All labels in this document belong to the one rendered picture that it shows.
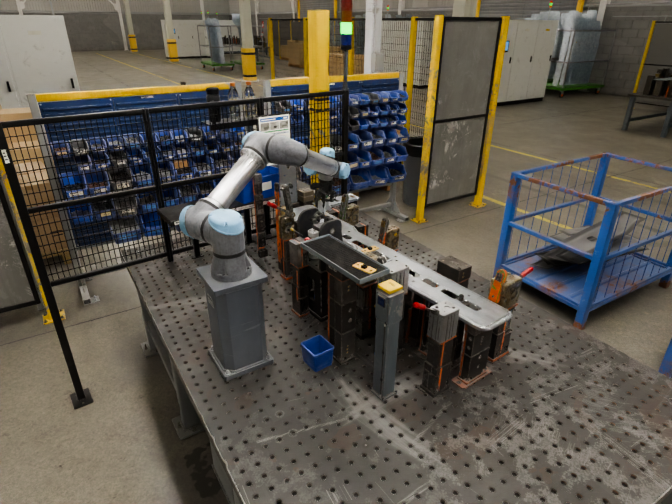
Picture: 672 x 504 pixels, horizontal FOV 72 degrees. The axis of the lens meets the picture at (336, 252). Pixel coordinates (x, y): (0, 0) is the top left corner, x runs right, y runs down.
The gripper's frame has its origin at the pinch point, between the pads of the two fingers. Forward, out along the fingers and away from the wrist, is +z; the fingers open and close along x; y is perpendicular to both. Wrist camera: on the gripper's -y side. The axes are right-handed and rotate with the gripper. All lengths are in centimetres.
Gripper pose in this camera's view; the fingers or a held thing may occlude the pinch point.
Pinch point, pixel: (321, 212)
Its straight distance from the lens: 249.8
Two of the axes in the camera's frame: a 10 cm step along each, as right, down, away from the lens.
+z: -0.7, 8.5, 5.2
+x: 8.1, -2.6, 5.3
